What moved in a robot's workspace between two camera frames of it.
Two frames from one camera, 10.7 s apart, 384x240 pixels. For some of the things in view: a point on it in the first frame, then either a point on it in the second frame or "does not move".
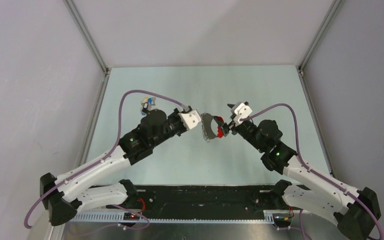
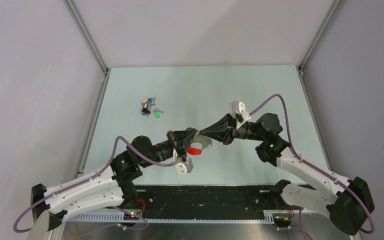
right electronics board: x=282 y=218 does not move
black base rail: x=169 y=201 does not move
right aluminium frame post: x=337 y=5 does not move
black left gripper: x=175 y=114 → x=180 y=142
